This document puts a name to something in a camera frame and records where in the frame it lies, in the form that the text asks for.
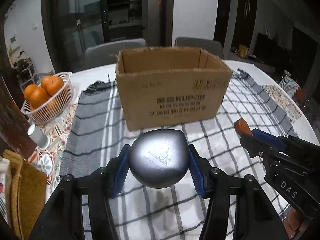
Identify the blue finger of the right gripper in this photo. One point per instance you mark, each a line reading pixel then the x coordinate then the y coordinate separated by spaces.
pixel 269 140
pixel 253 146

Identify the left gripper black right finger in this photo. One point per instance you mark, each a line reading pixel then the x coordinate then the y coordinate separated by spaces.
pixel 255 216

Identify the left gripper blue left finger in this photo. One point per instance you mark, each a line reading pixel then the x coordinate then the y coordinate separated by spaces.
pixel 61 217

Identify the dark grey triangular case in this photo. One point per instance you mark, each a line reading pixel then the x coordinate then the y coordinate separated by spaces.
pixel 159 158

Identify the person right hand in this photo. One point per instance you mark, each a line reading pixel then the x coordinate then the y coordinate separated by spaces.
pixel 295 223

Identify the patterned table runner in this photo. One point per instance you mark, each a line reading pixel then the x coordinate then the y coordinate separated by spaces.
pixel 278 95

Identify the woven tissue box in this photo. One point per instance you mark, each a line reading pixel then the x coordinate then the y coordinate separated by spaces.
pixel 23 196

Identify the small white cylinder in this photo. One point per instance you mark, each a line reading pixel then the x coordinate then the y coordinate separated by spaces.
pixel 37 136

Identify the tv cabinet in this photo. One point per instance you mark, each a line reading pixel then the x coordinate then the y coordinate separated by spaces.
pixel 241 53

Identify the grey plaid tablecloth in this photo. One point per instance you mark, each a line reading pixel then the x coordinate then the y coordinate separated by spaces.
pixel 155 197

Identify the glass vase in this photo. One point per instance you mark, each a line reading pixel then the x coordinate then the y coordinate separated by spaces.
pixel 14 125

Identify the grey chair right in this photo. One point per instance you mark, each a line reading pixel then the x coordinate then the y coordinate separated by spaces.
pixel 212 46

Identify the grey chair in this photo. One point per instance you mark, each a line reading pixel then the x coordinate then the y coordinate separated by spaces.
pixel 212 46
pixel 106 53

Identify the brown cardboard box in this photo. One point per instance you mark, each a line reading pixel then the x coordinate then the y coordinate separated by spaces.
pixel 170 85

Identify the orange fruit front left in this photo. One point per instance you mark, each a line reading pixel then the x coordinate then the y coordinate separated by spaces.
pixel 38 97

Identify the orange fruit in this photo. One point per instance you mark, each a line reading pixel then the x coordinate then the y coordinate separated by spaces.
pixel 38 97
pixel 29 91
pixel 52 84

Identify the orange fruit right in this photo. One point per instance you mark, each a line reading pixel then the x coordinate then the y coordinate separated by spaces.
pixel 29 91

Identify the orange fruit middle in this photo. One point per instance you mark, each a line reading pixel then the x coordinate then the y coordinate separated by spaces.
pixel 52 84

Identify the white storage rack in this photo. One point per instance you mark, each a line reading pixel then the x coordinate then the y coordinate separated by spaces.
pixel 23 70

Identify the grey chair left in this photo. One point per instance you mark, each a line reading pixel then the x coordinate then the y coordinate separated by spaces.
pixel 106 53

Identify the black glass sliding door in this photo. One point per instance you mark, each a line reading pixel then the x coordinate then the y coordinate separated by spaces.
pixel 72 27

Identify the white wire fruit basket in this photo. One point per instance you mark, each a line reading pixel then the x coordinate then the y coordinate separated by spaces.
pixel 54 106

